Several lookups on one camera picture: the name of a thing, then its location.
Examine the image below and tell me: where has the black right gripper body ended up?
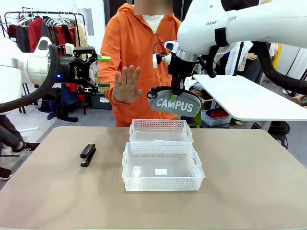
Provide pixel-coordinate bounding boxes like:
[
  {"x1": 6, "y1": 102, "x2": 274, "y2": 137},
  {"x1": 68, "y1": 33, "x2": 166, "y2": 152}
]
[{"x1": 167, "y1": 53, "x2": 195, "y2": 78}]

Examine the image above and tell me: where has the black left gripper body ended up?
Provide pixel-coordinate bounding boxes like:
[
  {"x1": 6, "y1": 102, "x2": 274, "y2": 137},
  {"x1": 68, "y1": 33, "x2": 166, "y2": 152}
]
[{"x1": 59, "y1": 56, "x2": 85, "y2": 85}]

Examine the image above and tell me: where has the grey campus pencil case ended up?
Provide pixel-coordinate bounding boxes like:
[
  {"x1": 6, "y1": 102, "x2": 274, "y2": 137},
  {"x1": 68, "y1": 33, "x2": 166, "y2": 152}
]
[{"x1": 146, "y1": 85, "x2": 204, "y2": 118}]

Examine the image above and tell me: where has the person's right hand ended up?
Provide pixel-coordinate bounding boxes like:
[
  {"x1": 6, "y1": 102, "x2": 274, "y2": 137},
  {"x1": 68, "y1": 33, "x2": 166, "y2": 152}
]
[{"x1": 112, "y1": 64, "x2": 143, "y2": 105}]

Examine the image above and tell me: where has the pile of clothes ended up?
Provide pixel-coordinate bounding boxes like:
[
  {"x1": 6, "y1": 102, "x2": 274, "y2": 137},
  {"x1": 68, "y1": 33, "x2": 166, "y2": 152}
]
[{"x1": 183, "y1": 76, "x2": 205, "y2": 99}]

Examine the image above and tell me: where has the grey plastic box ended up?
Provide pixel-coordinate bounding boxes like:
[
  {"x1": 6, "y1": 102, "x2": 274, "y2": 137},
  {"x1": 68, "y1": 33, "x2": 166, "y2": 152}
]
[{"x1": 90, "y1": 92, "x2": 113, "y2": 110}]

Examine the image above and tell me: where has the beige garment on hanger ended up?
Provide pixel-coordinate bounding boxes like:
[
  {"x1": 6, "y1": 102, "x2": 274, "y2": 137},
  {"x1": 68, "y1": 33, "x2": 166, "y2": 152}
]
[{"x1": 76, "y1": 23, "x2": 89, "y2": 61}]

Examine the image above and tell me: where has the red dress on hanger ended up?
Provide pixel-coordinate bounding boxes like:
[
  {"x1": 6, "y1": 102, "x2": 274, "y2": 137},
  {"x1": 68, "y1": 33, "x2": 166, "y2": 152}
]
[{"x1": 55, "y1": 25, "x2": 75, "y2": 56}]

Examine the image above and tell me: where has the white perforated plastic basket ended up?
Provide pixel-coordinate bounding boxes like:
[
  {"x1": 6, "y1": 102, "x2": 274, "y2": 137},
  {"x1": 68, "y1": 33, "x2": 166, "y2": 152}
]
[
  {"x1": 129, "y1": 118, "x2": 194, "y2": 144},
  {"x1": 121, "y1": 141, "x2": 206, "y2": 192}
]

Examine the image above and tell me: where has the person in orange hoodie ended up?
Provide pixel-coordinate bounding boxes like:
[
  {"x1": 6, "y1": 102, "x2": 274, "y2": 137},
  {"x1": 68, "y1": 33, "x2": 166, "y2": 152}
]
[{"x1": 97, "y1": 2, "x2": 183, "y2": 127}]

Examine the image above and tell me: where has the clear storage bin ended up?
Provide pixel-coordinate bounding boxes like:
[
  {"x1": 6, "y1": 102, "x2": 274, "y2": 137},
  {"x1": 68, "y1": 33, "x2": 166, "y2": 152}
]
[{"x1": 201, "y1": 108, "x2": 232, "y2": 127}]

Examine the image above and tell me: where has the grey coat on hanger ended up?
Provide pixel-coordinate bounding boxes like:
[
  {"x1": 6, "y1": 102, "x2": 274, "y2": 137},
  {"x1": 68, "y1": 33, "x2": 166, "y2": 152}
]
[{"x1": 40, "y1": 18, "x2": 53, "y2": 40}]

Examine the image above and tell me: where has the black clothes rack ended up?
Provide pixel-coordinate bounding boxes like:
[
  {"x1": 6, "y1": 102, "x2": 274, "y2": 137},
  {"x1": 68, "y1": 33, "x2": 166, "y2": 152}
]
[{"x1": 0, "y1": 7, "x2": 87, "y2": 115}]

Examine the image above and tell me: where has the red jacket on hanger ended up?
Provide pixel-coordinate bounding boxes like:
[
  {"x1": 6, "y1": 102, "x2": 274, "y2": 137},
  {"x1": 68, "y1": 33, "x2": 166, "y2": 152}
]
[{"x1": 27, "y1": 17, "x2": 44, "y2": 53}]

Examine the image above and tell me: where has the dark grey hanging garment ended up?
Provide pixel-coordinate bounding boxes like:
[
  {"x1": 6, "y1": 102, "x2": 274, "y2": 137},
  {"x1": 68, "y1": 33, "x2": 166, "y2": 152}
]
[{"x1": 15, "y1": 24, "x2": 31, "y2": 54}]

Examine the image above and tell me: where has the white lab coat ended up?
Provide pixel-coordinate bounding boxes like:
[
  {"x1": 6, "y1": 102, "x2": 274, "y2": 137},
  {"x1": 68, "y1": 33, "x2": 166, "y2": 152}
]
[{"x1": 225, "y1": 41, "x2": 255, "y2": 76}]

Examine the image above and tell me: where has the black stapler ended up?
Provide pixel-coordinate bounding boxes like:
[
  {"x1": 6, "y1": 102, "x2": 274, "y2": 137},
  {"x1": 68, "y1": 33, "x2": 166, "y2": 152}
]
[{"x1": 80, "y1": 143, "x2": 97, "y2": 168}]

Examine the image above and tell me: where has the white side table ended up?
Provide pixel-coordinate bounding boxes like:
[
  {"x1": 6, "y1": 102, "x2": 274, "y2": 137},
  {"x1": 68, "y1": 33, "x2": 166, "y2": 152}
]
[{"x1": 192, "y1": 74, "x2": 307, "y2": 122}]

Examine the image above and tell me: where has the person in grey trousers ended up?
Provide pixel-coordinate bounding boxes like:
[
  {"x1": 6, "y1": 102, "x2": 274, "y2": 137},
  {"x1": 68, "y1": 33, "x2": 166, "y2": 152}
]
[{"x1": 0, "y1": 114, "x2": 41, "y2": 154}]

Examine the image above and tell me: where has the yellow garment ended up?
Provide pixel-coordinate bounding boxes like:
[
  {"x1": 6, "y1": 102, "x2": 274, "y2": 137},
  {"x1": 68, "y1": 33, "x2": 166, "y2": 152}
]
[{"x1": 269, "y1": 44, "x2": 283, "y2": 69}]

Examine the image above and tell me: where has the black sneaker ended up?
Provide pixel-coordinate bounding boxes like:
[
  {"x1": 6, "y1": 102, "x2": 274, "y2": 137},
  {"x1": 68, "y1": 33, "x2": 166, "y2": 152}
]
[{"x1": 0, "y1": 167, "x2": 13, "y2": 181}]

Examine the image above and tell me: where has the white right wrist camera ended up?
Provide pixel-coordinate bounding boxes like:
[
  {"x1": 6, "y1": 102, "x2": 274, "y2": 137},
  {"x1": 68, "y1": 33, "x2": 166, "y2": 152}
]
[{"x1": 152, "y1": 42, "x2": 173, "y2": 69}]

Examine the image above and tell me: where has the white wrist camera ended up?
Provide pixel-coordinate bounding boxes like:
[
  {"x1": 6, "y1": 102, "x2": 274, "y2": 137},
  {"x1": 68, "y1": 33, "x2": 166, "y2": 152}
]
[
  {"x1": 152, "y1": 42, "x2": 173, "y2": 69},
  {"x1": 63, "y1": 43, "x2": 75, "y2": 57}
]

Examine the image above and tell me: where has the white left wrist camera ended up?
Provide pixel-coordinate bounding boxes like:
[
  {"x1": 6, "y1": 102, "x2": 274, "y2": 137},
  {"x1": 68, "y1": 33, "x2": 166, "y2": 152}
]
[{"x1": 63, "y1": 43, "x2": 75, "y2": 57}]

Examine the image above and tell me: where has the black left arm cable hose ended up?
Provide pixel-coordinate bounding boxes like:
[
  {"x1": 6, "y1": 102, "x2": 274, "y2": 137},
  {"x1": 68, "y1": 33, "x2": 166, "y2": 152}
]
[{"x1": 0, "y1": 44, "x2": 62, "y2": 115}]

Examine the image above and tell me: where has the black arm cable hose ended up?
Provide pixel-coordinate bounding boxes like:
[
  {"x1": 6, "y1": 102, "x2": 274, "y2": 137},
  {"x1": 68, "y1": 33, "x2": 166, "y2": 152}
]
[
  {"x1": 0, "y1": 44, "x2": 62, "y2": 115},
  {"x1": 198, "y1": 41, "x2": 307, "y2": 92}
]

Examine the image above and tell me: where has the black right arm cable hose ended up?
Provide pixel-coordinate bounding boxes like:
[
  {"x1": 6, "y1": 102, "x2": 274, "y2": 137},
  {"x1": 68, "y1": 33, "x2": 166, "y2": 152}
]
[{"x1": 198, "y1": 41, "x2": 307, "y2": 92}]

